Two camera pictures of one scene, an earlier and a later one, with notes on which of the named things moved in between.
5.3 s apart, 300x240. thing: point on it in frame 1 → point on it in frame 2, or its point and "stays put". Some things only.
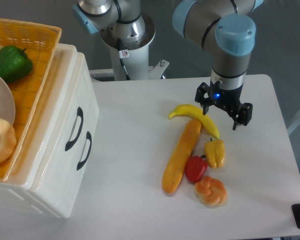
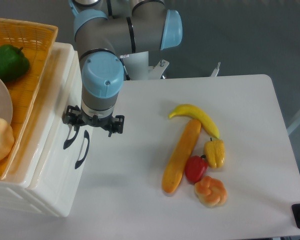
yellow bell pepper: x=215 y=152 stays put
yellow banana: x=188 y=110 stays put
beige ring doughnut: x=7 y=142 stays put
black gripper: x=228 y=100 → x=74 y=116
